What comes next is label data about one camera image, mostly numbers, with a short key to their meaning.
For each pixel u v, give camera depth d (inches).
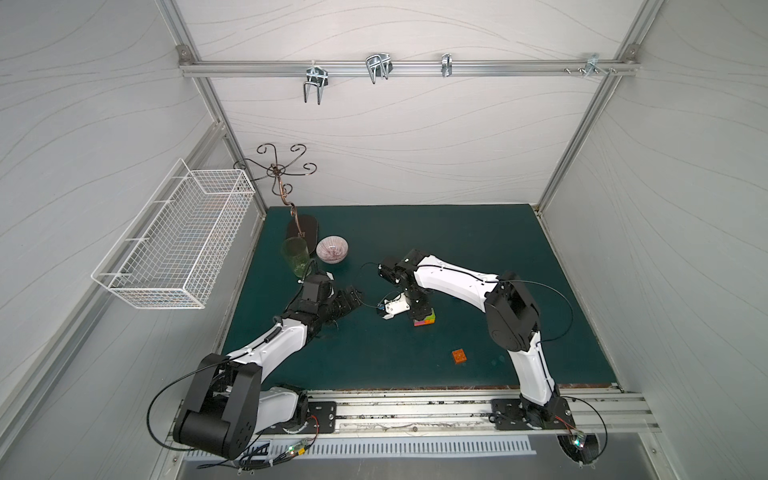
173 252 27.1
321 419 28.8
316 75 30.8
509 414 28.8
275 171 34.7
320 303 27.5
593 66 30.1
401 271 25.9
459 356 32.3
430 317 34.5
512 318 20.4
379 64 30.1
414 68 30.9
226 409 16.1
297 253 37.2
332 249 41.6
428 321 34.7
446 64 30.9
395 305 31.3
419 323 34.5
